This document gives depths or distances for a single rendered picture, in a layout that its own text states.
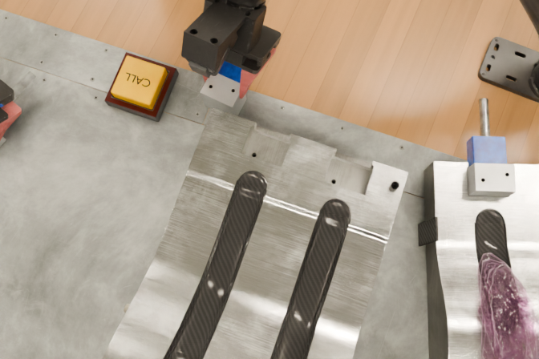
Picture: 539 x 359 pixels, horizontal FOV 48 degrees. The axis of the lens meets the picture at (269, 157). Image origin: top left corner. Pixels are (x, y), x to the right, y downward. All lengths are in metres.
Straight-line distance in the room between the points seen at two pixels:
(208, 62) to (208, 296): 0.27
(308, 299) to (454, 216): 0.21
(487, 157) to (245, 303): 0.36
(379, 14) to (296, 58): 0.14
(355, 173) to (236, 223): 0.17
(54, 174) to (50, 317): 0.19
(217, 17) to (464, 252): 0.41
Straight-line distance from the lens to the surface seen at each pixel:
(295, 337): 0.72
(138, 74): 0.87
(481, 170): 0.79
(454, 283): 0.77
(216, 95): 0.82
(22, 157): 0.92
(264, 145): 0.78
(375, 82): 0.89
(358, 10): 0.93
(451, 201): 0.80
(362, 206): 0.74
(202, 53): 0.67
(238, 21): 0.70
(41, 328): 0.87
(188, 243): 0.74
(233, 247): 0.74
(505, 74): 0.93
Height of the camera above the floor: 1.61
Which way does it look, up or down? 75 degrees down
